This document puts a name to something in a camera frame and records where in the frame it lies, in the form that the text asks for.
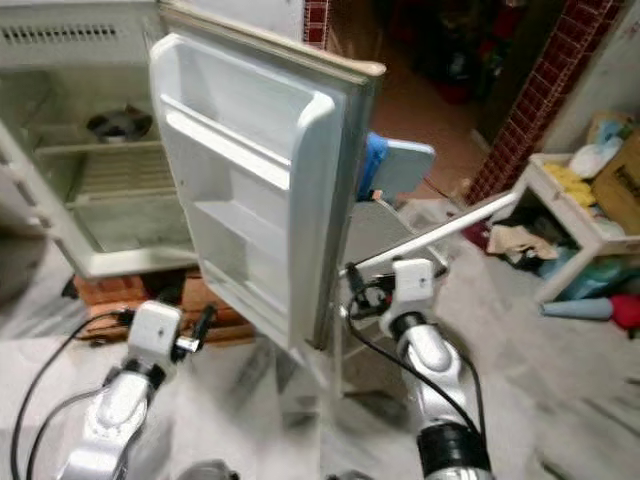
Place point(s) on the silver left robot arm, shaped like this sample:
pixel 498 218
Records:
pixel 115 420

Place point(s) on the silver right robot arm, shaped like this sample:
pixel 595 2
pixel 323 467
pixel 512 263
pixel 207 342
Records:
pixel 435 375

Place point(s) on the red brick fridge base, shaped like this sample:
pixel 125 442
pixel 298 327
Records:
pixel 105 300

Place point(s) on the white fridge door with shelves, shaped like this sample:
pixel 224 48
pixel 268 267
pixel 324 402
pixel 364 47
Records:
pixel 250 180

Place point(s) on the black item inside fridge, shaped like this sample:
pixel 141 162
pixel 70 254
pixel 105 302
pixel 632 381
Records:
pixel 120 124

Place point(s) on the white open fridge body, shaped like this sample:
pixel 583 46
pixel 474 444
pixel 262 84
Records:
pixel 80 60

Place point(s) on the light blue plastic stool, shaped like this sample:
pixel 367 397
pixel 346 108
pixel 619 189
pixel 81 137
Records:
pixel 405 165

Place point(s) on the grey robot left leg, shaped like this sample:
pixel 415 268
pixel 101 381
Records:
pixel 210 470

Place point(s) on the beige crumpled cloth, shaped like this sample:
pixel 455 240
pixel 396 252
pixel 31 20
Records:
pixel 515 242

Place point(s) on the blue and red floor item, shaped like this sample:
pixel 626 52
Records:
pixel 590 308

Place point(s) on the beige open shelf unit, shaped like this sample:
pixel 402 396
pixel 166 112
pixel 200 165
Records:
pixel 585 240

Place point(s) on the yellow cloth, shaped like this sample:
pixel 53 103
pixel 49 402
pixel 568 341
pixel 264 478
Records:
pixel 570 185

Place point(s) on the white plastic bag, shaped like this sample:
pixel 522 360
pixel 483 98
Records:
pixel 595 158

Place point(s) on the red tiled pillar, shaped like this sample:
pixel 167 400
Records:
pixel 545 90

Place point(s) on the brown cardboard box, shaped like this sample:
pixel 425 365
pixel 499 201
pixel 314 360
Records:
pixel 622 185

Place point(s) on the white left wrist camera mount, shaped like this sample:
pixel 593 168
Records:
pixel 155 330

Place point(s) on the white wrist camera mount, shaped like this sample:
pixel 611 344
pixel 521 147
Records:
pixel 414 280
pixel 155 330

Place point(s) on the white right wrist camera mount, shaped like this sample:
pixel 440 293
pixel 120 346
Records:
pixel 414 280

